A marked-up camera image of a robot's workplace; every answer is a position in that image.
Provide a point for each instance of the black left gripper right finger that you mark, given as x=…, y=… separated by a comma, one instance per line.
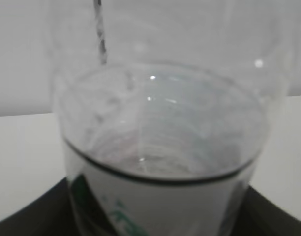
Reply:
x=259, y=217

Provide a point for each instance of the clear water bottle red label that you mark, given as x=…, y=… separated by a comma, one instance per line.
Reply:
x=164, y=107

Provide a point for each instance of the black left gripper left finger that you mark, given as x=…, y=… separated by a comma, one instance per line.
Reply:
x=49, y=215

